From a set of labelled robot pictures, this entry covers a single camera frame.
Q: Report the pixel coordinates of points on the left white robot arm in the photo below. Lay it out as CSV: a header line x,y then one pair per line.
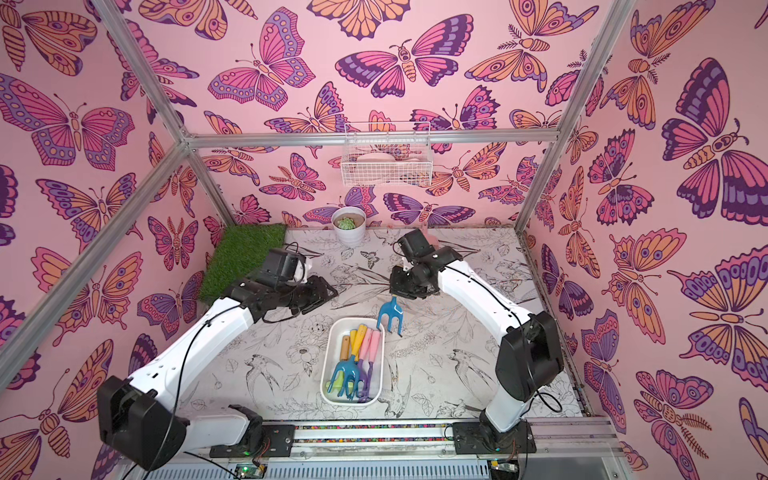
x,y
139,416

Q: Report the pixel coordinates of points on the purple rake pink handle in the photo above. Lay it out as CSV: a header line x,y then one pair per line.
x,y
362,375

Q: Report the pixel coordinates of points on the blue fork yellow handle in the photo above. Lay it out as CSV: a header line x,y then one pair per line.
x,y
353,377

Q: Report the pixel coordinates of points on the white plastic storage box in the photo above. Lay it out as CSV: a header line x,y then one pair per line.
x,y
338,330

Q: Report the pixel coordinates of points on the blue rake yellow handle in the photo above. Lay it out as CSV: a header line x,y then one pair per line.
x,y
345,366

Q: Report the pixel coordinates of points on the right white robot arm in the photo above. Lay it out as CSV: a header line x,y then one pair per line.
x,y
529,354

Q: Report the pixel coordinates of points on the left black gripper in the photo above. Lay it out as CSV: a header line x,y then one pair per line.
x,y
319,292

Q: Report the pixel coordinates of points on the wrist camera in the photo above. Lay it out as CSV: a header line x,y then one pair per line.
x,y
282,268
414,245

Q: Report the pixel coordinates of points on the purple fork pink handle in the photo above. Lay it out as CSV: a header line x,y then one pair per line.
x,y
372,362

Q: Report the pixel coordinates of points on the white wire wall basket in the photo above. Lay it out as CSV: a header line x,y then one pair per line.
x,y
387,153

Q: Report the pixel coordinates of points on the green succulent plant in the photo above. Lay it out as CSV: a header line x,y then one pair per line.
x,y
346,223

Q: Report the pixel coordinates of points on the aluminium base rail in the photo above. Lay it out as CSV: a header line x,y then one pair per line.
x,y
547,448

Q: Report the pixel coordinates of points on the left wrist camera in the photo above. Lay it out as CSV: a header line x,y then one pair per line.
x,y
282,268

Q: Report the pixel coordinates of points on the blue shovel yellow handle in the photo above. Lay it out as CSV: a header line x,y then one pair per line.
x,y
391,317

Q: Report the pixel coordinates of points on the green rake wooden handle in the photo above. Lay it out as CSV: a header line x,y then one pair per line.
x,y
336,386

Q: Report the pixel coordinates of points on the green artificial grass mat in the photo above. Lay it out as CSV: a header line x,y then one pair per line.
x,y
242,250

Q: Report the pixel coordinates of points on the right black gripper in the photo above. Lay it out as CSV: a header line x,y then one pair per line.
x,y
405,282

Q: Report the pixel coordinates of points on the white plant pot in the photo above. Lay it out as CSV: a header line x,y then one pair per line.
x,y
350,238

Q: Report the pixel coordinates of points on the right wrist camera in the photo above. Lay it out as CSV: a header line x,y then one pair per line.
x,y
414,245

